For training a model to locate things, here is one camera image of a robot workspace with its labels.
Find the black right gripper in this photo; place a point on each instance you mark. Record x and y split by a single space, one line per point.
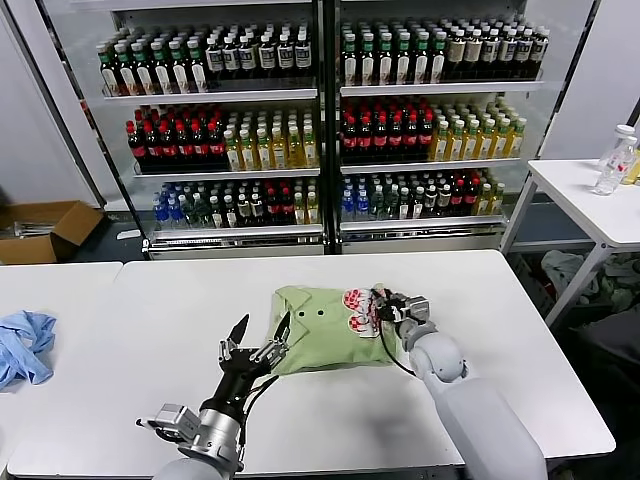
394 310

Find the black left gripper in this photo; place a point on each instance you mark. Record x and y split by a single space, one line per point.
240 375

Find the light green shirt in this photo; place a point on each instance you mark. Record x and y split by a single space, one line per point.
325 340

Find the small clear green bottle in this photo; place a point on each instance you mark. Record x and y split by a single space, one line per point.
200 215
375 207
186 215
389 206

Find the small blue water bottle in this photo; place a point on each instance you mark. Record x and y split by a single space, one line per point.
348 207
361 207
160 216
174 216

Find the small dark drink bottle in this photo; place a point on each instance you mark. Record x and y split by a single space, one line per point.
430 204
403 206
256 214
216 215
444 202
243 214
230 215
417 205

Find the small yellow tea bottle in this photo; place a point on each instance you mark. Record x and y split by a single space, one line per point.
299 212
497 201
312 212
484 202

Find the small cola bottle red cap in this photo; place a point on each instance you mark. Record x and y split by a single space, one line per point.
271 210
470 200
286 210
456 200

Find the grey laundry basket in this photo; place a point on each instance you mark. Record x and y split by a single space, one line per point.
532 280

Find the yellow tea bottle white cap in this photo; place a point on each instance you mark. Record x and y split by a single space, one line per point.
311 151
295 151
264 153
501 142
248 154
516 141
233 155
455 145
486 143
471 144
280 152
440 146

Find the white garment pile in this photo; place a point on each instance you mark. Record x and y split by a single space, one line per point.
565 270

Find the open cardboard box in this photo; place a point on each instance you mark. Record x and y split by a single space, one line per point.
75 220

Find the beverage display cooler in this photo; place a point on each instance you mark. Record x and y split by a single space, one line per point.
210 97
440 91

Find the white side table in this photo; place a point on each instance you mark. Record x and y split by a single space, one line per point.
575 195

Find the crumpled light blue cloth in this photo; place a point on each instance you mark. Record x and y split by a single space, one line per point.
25 350

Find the dark bottle green cap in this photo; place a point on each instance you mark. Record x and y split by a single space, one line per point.
385 64
127 76
198 74
162 75
421 63
367 65
145 76
403 64
350 65
180 75
110 77
438 62

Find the black bag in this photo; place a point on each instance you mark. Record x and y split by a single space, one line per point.
620 345

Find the grey green garment pile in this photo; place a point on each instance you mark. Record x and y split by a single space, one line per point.
625 295

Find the dark tea bottle white label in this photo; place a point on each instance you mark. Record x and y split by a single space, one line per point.
267 59
215 62
540 51
490 53
248 60
285 58
507 52
231 61
302 57
523 51

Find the dark bottle beige label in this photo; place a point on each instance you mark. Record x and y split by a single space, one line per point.
456 55
473 54

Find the clear water bottle red label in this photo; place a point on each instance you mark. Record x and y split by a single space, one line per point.
612 170

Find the yellow drink bottle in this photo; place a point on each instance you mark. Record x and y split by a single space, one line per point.
634 170

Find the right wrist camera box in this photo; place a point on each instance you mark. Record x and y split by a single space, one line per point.
417 309

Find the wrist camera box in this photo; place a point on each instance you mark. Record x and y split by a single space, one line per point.
175 422
417 309

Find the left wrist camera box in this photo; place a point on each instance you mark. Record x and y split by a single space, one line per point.
175 422

